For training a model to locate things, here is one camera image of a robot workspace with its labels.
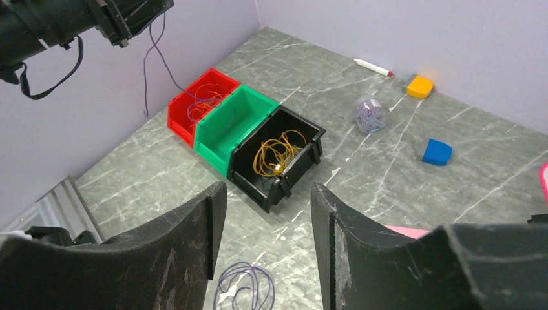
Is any red plastic bin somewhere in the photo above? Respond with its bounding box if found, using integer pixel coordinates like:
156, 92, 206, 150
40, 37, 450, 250
167, 68, 240, 148

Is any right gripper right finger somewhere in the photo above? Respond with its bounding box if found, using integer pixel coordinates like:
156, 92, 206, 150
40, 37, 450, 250
310, 183, 547, 309

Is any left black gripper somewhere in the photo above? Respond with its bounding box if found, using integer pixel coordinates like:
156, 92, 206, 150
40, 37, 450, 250
85, 0, 174, 47

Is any green plastic bin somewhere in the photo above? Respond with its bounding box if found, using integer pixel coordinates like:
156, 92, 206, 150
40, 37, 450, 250
193, 85, 279, 176

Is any yellow cube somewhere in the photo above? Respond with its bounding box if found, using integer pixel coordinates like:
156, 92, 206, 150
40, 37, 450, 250
403, 74, 434, 99

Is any dark blue cable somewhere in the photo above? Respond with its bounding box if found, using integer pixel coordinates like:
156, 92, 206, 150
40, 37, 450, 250
142, 12, 237, 129
213, 262, 276, 310

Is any yellow cable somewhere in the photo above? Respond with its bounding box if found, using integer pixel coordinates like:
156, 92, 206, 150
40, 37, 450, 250
252, 129, 308, 178

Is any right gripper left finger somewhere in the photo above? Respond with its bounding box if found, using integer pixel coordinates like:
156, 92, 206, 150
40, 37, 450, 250
1, 181, 227, 309

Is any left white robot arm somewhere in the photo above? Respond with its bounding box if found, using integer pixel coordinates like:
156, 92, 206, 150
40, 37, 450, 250
1, 0, 174, 100

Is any black plastic bin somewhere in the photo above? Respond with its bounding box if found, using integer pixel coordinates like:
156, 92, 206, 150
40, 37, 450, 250
227, 105, 326, 212

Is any blue block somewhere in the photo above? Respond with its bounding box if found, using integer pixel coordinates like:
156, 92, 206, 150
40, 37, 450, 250
417, 138, 453, 166

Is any white marker pen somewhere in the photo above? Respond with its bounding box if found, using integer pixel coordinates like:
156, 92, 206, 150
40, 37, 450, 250
353, 58, 394, 77

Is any pink framed whiteboard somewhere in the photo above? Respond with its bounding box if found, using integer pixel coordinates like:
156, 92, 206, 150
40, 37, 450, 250
538, 162, 548, 202

